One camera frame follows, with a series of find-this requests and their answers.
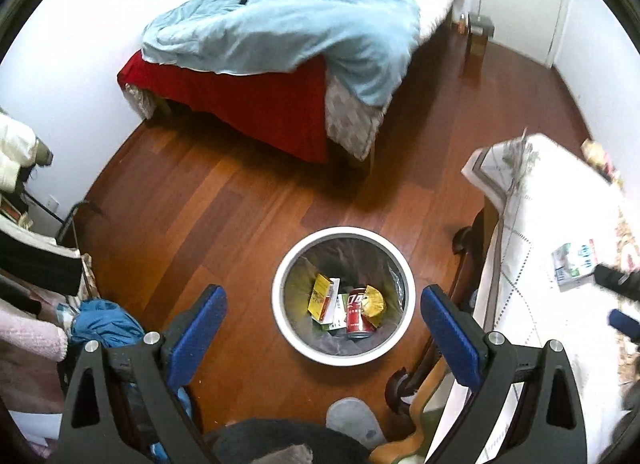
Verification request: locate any grey metal stool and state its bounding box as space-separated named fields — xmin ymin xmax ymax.
xmin=465 ymin=14 xmax=496 ymax=60

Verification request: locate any yellow cardboard box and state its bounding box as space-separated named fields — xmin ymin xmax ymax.
xmin=307 ymin=273 xmax=341 ymax=324

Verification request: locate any black hanging cloth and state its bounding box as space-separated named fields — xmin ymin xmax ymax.
xmin=0 ymin=229 xmax=86 ymax=297

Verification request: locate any yellow wrapper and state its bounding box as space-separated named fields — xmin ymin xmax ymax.
xmin=361 ymin=285 xmax=386 ymax=327

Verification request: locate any white round trash bin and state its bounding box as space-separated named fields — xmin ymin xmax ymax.
xmin=271 ymin=226 xmax=417 ymax=359

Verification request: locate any white coat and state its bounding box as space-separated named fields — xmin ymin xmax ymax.
xmin=0 ymin=111 xmax=53 ymax=195

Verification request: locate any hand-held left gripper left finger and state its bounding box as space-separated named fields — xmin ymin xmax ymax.
xmin=50 ymin=284 xmax=228 ymax=464

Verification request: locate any pale yellow bag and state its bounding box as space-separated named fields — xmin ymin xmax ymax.
xmin=581 ymin=140 xmax=608 ymax=165

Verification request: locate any blue white milk carton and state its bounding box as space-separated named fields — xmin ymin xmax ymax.
xmin=551 ymin=239 xmax=600 ymax=292

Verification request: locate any red bed sheet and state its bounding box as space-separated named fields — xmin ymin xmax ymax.
xmin=117 ymin=0 xmax=441 ymax=165

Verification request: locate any person's left leg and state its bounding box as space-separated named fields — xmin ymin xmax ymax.
xmin=205 ymin=419 xmax=371 ymax=464

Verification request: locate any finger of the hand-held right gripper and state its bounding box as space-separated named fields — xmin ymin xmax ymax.
xmin=607 ymin=309 xmax=640 ymax=345
xmin=592 ymin=264 xmax=640 ymax=302

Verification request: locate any red soda can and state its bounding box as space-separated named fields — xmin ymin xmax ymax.
xmin=346 ymin=286 xmax=377 ymax=340

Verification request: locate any person's left slipper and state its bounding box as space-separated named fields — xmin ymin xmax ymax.
xmin=326 ymin=396 xmax=388 ymax=450

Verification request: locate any printed white tablecloth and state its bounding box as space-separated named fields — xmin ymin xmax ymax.
xmin=460 ymin=133 xmax=640 ymax=464

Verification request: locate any black bin liner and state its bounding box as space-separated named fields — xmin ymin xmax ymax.
xmin=282 ymin=239 xmax=407 ymax=345

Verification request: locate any patterned mattress cover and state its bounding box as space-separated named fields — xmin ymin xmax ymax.
xmin=122 ymin=0 xmax=456 ymax=162

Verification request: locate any black metal rack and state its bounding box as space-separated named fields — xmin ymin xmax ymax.
xmin=25 ymin=189 xmax=103 ymax=245

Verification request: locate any pink fluffy cloth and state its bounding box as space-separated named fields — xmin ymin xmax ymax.
xmin=0 ymin=304 xmax=68 ymax=362

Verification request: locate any wooden bed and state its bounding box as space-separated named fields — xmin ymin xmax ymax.
xmin=116 ymin=0 xmax=468 ymax=167

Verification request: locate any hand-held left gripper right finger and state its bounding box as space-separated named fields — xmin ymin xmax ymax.
xmin=421 ymin=285 xmax=588 ymax=464

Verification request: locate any blue cloth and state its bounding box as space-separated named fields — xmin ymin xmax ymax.
xmin=70 ymin=298 xmax=146 ymax=350

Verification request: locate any light blue duvet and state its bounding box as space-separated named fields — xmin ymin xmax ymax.
xmin=140 ymin=0 xmax=453 ymax=107

